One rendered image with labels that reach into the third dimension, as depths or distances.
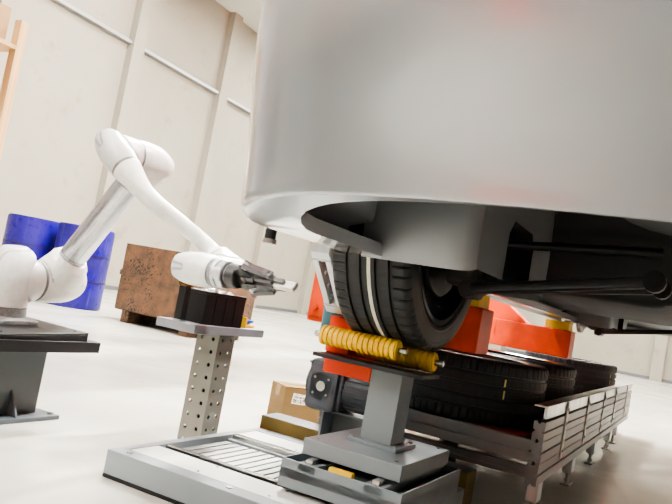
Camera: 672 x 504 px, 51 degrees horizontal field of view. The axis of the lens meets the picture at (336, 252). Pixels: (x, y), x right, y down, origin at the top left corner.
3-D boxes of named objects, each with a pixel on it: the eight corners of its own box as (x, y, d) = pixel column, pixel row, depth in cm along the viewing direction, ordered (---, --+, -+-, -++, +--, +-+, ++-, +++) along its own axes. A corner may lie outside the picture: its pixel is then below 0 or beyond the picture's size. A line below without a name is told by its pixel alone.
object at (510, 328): (567, 358, 414) (576, 300, 416) (480, 341, 438) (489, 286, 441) (571, 358, 429) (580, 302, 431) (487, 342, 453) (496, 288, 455)
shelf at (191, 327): (193, 333, 238) (195, 324, 238) (155, 324, 246) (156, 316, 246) (263, 338, 276) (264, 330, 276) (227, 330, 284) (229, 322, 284)
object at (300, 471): (396, 529, 178) (403, 489, 179) (276, 488, 195) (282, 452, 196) (456, 496, 222) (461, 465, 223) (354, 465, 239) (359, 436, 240)
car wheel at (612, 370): (632, 403, 505) (637, 370, 506) (548, 389, 491) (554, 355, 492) (580, 388, 569) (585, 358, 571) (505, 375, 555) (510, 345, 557)
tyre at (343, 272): (397, 194, 167) (484, 91, 214) (311, 186, 178) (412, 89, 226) (423, 399, 202) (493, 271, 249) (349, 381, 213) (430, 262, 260)
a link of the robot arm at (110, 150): (126, 150, 234) (154, 159, 246) (100, 115, 241) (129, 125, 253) (103, 179, 237) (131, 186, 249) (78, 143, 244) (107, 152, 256)
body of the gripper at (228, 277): (226, 293, 217) (251, 298, 212) (218, 271, 212) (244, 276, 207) (239, 278, 222) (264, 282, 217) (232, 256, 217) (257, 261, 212)
